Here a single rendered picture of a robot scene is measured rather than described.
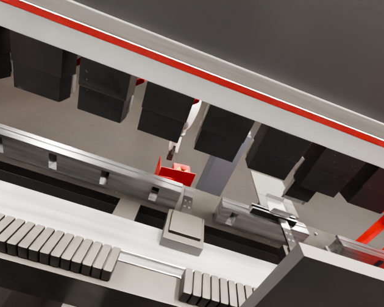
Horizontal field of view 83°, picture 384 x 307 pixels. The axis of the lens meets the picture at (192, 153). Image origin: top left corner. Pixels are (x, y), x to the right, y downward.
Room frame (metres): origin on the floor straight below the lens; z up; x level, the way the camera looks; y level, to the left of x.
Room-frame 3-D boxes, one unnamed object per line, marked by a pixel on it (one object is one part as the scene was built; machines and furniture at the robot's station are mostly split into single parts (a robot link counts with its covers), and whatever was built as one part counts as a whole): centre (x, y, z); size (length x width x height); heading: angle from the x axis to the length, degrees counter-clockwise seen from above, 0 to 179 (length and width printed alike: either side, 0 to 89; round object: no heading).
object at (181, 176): (1.08, 0.06, 0.75); 0.20 x 0.16 x 0.18; 107
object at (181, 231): (0.54, -0.06, 1.01); 0.26 x 0.12 x 0.05; 6
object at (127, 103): (0.67, 0.33, 1.26); 0.15 x 0.09 x 0.17; 96
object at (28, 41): (0.64, 0.53, 1.26); 0.15 x 0.09 x 0.17; 96
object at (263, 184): (0.90, -0.42, 1.00); 0.26 x 0.18 x 0.01; 6
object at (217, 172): (1.57, -0.25, 0.50); 0.18 x 0.18 x 1.00; 10
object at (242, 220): (0.74, -0.38, 0.92); 0.39 x 0.06 x 0.10; 96
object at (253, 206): (0.75, -0.41, 0.99); 0.20 x 0.03 x 0.03; 96
